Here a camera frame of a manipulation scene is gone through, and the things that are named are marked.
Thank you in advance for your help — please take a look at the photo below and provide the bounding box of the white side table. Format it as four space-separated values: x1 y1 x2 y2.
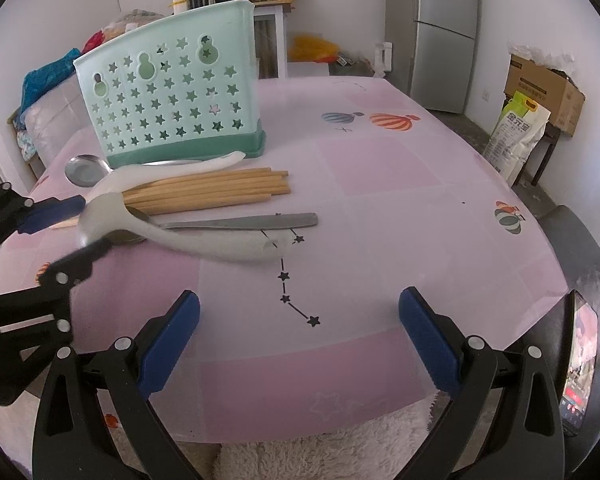
253 1 291 79

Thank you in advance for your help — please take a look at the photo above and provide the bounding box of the white green rice bag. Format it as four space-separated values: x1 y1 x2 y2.
482 91 550 186

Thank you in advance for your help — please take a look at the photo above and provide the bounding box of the wooden chopstick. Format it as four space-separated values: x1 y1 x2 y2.
122 168 289 198
122 174 287 205
125 168 272 194
130 193 272 214
49 194 272 231
123 180 291 205

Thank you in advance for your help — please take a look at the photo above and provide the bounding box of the large clear wrapped bundle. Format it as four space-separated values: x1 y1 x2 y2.
24 74 91 167

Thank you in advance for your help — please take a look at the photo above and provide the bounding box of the red plastic bag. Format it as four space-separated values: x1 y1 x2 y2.
81 30 105 55

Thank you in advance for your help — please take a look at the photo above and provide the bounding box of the white plastic rice spoon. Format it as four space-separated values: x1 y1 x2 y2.
78 193 294 262

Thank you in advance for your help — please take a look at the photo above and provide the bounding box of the silver refrigerator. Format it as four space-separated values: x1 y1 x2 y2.
410 0 479 114

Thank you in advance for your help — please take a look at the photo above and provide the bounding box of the mint green utensil holder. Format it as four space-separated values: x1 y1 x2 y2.
74 0 265 168

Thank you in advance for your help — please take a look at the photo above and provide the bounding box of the metal ladle spoon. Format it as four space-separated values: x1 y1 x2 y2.
63 154 207 188

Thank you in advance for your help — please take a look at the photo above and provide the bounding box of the smartphone with lit screen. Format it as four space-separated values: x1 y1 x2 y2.
559 289 598 437

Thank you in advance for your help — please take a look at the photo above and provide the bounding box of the dark stool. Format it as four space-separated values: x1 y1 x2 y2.
509 121 564 189

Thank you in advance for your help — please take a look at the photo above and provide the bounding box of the yellow plastic bag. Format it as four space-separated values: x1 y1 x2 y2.
288 34 340 63

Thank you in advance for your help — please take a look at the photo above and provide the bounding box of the brown cardboard box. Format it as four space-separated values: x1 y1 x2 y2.
504 54 585 136

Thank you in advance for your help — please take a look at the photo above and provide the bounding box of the white fluffy cushion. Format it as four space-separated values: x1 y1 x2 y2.
213 392 450 480

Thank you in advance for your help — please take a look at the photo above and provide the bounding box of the blue plastic bag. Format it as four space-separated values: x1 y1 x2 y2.
20 48 81 114

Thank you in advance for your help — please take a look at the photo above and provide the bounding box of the pink patterned tablecloth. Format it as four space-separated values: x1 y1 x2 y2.
0 75 570 444

